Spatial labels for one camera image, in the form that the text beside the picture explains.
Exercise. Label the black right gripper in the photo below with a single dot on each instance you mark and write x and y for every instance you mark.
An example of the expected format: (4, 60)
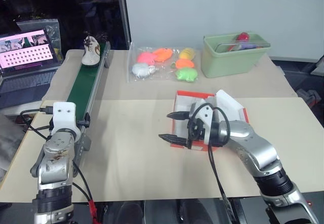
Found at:
(196, 130)

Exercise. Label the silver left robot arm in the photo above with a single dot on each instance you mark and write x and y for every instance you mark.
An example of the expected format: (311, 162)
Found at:
(54, 153)

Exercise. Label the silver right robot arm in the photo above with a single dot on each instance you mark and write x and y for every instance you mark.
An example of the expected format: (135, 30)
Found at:
(260, 148)

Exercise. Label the orange and white shoebox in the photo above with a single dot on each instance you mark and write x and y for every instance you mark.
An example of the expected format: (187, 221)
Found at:
(182, 102)

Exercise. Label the clear plastic toy bag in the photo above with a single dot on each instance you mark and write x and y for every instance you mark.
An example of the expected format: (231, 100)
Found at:
(164, 74)

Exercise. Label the green toy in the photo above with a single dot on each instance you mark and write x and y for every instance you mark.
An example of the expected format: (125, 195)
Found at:
(186, 73)

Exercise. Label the small orange toy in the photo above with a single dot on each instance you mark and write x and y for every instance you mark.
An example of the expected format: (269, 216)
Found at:
(184, 63)

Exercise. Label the white toy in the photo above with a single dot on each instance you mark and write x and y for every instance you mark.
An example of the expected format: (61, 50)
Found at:
(141, 69)

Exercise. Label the large orange toy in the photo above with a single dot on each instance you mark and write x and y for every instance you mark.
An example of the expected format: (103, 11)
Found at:
(163, 54)

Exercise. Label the yellow toy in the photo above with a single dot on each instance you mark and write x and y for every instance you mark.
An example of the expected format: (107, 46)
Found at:
(187, 53)

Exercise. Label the pink toy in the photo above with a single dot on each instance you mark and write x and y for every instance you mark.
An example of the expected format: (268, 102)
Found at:
(145, 57)

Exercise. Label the light green plastic bin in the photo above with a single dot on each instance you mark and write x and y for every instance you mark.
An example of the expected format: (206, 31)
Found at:
(227, 62)

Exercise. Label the dark rounded shape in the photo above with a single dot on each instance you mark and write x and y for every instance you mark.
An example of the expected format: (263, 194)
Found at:
(130, 212)

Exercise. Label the green conveyor belt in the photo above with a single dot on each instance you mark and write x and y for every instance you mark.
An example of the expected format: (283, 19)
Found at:
(83, 87)

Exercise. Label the purple object in bin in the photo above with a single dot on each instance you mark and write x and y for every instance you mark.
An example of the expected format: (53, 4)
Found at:
(249, 46)

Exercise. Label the red object in bin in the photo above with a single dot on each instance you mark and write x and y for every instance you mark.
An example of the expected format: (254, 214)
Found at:
(242, 37)

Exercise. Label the white shoe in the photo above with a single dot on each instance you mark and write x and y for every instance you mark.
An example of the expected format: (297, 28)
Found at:
(90, 53)

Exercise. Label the grey device with red part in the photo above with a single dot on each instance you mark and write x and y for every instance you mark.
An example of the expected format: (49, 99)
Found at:
(308, 97)

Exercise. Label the grey cloth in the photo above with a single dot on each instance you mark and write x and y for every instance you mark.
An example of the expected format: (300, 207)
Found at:
(10, 143)

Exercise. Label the grey laptop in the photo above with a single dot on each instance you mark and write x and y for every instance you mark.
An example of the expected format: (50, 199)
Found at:
(25, 54)

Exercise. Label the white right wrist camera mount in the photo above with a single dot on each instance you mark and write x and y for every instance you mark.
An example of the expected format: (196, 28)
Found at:
(206, 115)

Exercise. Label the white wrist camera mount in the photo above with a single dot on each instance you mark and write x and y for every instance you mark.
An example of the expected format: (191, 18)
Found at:
(63, 115)
(206, 115)

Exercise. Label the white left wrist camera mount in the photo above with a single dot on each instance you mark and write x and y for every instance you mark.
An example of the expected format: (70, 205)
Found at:
(63, 115)

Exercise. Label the aluminium profile post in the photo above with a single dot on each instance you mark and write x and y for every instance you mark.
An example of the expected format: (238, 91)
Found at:
(125, 14)

